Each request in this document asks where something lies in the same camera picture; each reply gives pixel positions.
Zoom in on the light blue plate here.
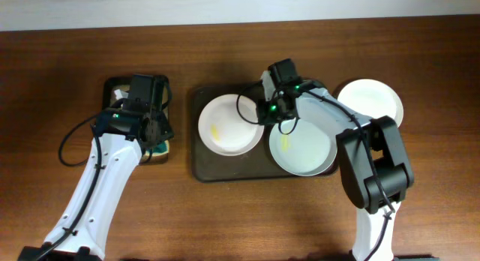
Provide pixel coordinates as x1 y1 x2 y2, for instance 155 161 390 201
268 120 337 176

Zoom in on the pinkish white plate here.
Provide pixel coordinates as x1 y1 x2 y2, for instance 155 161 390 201
197 94 264 156

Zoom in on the green yellow sponge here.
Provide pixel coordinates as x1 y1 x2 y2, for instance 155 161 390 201
144 140 170 159

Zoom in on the cream white plate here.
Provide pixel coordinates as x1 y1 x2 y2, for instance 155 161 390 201
337 79 404 126

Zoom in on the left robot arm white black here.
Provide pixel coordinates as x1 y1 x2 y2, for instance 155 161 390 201
19 74 174 260

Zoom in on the large brown serving tray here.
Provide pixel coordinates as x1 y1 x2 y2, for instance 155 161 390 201
190 82 341 184

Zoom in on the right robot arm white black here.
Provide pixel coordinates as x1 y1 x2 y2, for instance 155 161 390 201
256 58 414 260

